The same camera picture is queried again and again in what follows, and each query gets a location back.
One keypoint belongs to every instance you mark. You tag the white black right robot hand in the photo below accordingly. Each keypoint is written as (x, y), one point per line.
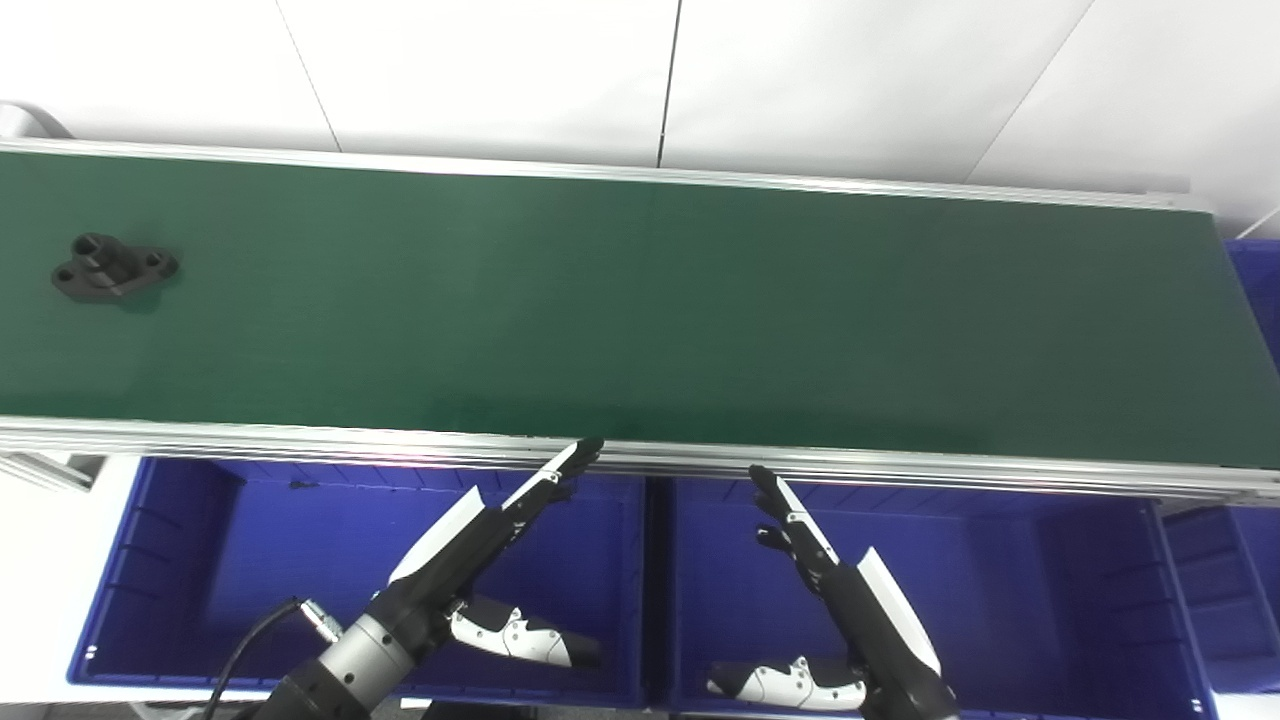
(880, 630)

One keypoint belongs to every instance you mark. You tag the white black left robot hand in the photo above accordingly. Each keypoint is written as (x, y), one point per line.
(455, 560)

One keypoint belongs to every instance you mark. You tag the black flanged metal part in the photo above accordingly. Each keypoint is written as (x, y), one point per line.
(110, 272)

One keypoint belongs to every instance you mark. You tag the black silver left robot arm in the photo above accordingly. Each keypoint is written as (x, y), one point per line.
(345, 670)

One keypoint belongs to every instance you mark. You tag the blue plastic bin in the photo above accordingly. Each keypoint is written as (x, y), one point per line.
(1240, 600)
(250, 560)
(1020, 600)

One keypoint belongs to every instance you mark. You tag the green conveyor belt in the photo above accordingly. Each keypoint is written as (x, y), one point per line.
(640, 310)

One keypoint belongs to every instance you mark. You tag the thin white rod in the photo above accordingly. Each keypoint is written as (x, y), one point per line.
(1258, 225)

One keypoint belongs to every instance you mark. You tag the aluminium conveyor side rail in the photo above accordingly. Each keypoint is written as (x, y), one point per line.
(600, 173)
(300, 437)

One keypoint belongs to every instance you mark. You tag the aluminium conveyor support bracket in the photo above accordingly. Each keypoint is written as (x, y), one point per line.
(50, 468)

